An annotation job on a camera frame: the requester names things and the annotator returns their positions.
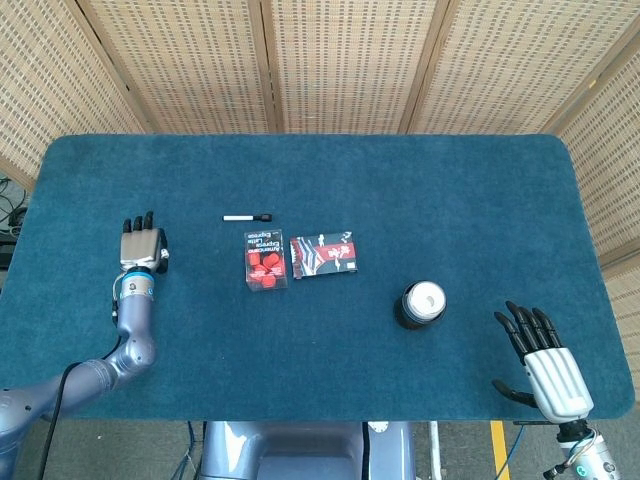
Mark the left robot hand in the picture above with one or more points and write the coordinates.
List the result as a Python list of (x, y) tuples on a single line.
[(145, 245)]

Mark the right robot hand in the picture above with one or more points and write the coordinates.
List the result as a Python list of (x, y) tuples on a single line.
[(552, 382)]

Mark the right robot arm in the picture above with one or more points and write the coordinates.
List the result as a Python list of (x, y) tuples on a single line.
[(587, 452)]

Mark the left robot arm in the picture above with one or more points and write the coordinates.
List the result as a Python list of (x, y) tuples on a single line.
[(100, 350)]

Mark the yellow floor tape line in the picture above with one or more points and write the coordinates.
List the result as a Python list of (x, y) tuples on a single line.
[(500, 450)]

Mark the black and white marker pen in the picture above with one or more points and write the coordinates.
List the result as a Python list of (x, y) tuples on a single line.
[(247, 218)]

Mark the clear box of red capsules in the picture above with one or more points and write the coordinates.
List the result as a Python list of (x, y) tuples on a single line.
[(265, 260)]

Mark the red black playing card box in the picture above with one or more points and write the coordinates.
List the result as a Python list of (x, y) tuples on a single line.
[(325, 255)]

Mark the blue table mat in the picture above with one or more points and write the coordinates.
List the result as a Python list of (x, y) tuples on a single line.
[(320, 190)]

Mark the woven bamboo folding screen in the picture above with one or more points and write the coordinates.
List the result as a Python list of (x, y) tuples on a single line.
[(320, 65)]

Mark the grey robot torso base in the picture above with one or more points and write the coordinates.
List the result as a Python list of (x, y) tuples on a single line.
[(305, 450)]

